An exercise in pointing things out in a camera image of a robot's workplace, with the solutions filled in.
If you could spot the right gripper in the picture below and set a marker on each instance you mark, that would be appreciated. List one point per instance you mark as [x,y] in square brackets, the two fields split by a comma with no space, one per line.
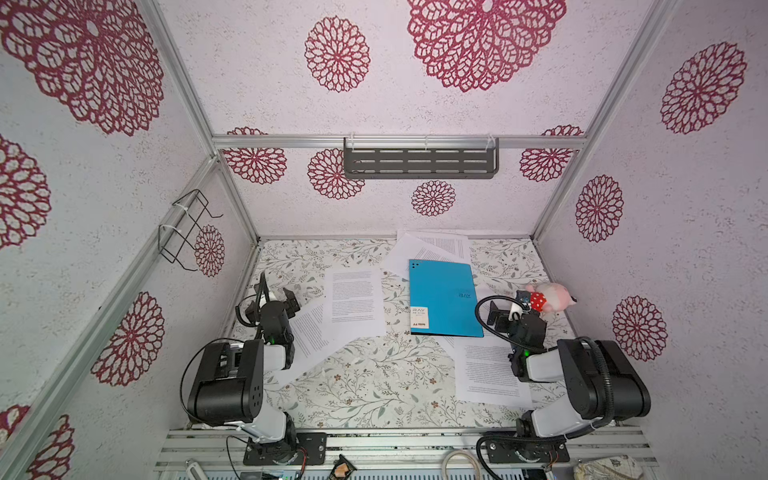
[520,309]

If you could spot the blue black folder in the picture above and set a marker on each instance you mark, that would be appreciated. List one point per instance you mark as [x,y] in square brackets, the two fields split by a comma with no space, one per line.
[442,299]

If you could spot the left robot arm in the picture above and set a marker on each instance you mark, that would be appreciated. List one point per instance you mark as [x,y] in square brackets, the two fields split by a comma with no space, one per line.
[228,388]

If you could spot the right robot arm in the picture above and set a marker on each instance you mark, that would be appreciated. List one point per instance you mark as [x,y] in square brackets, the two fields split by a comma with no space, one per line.
[601,384]

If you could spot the pink plush toy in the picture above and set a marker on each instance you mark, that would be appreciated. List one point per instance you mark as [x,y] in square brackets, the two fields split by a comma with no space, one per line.
[546,297]

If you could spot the printed paper sheet back top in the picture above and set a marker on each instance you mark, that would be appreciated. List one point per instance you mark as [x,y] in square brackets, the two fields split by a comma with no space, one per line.
[455,244]

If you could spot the patterned cloth bag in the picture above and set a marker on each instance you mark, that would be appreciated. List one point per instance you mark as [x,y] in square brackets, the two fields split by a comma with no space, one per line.
[620,467]

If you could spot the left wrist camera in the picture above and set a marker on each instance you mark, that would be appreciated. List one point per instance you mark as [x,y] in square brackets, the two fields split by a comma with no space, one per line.
[267,295]

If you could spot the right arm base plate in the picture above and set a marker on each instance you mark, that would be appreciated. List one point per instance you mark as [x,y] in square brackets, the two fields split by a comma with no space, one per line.
[508,447]

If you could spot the black wire wall rack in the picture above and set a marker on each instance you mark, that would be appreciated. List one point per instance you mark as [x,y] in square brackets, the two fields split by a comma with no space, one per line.
[193,246]

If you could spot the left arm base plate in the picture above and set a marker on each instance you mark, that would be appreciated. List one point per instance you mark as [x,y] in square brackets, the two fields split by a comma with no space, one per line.
[307,449]

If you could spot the grey wall shelf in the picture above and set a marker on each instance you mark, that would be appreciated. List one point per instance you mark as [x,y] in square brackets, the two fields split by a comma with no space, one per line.
[427,161]

